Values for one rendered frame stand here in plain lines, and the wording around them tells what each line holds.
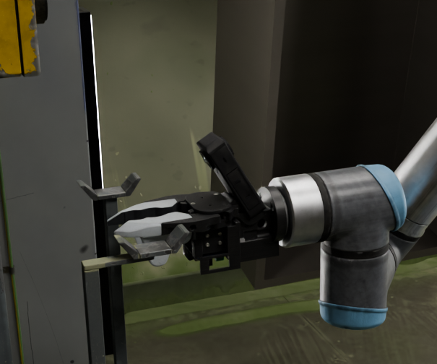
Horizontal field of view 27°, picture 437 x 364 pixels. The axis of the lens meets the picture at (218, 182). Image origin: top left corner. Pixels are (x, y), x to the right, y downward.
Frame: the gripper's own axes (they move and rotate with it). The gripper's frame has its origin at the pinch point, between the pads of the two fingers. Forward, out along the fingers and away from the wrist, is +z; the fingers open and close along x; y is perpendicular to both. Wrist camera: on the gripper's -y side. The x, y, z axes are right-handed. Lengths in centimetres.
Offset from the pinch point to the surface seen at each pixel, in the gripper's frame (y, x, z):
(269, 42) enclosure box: -2, 87, -56
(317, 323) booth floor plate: 105, 147, -98
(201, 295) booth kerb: 102, 175, -67
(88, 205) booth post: 14.8, 46.5, -5.0
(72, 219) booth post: 16.8, 46.5, -2.1
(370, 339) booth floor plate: 105, 130, -109
